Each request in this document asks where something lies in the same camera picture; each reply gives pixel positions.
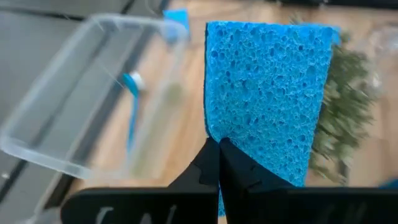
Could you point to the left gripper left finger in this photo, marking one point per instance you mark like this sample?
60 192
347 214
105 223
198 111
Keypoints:
155 205

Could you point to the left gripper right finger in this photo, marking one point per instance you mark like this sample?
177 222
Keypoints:
280 205

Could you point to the yellow-green dish brush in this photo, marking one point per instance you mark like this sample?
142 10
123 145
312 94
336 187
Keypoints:
146 146

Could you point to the grey dish brush white bristles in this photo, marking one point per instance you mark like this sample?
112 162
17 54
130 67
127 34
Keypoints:
343 169

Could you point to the teal dish brush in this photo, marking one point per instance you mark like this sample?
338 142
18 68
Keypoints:
133 102

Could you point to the light blue cellulose sponge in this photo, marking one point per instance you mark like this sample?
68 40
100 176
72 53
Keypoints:
264 93
177 18

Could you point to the artificial green plant black pot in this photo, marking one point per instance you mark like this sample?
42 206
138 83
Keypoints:
345 109

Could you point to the tall frosted plastic bin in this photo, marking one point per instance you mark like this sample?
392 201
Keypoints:
62 109

